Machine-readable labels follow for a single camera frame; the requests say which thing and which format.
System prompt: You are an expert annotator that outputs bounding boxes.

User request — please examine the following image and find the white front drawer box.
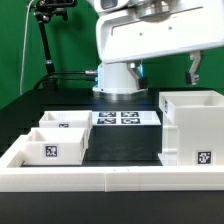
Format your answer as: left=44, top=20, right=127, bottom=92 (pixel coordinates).
left=22, top=128, right=88, bottom=166

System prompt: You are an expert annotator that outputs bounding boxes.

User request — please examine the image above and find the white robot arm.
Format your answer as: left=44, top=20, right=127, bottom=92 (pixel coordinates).
left=87, top=0, right=224, bottom=94

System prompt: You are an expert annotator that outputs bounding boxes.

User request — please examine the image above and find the white drawer cabinet frame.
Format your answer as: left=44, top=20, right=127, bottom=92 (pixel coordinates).
left=159, top=90, right=224, bottom=166

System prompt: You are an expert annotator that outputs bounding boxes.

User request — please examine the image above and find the white marker tag sheet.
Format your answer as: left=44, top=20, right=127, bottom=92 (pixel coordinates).
left=92, top=111, right=161, bottom=126

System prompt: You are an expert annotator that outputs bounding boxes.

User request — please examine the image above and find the white drawer box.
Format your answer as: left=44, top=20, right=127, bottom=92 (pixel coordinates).
left=22, top=128, right=88, bottom=166
left=39, top=110, right=92, bottom=137

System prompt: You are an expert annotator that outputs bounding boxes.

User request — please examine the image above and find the white cable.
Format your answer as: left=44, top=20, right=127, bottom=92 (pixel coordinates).
left=19, top=0, right=36, bottom=96

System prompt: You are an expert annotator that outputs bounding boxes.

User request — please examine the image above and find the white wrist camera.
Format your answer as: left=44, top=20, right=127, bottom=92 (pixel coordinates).
left=94, top=0, right=131, bottom=13

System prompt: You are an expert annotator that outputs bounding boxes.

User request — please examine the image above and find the white U-shaped boundary fence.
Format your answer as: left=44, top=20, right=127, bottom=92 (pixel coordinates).
left=0, top=136, right=224, bottom=192

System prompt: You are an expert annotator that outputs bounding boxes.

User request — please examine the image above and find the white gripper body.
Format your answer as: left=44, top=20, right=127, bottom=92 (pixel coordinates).
left=96, top=1, right=224, bottom=63

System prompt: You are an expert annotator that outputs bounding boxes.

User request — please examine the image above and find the black camera stand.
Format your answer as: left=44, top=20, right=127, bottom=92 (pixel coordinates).
left=29, top=0, right=78, bottom=90

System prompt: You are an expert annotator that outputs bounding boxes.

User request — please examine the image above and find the black cable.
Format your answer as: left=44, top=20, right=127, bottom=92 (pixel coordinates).
left=33, top=69, right=100, bottom=90

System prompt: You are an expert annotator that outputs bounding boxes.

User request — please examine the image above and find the white rear drawer box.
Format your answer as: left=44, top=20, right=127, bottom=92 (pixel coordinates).
left=39, top=110, right=92, bottom=137

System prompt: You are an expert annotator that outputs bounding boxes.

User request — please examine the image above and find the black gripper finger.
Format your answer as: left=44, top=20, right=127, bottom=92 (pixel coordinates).
left=185, top=50, right=202, bottom=85
left=127, top=61, right=148, bottom=90

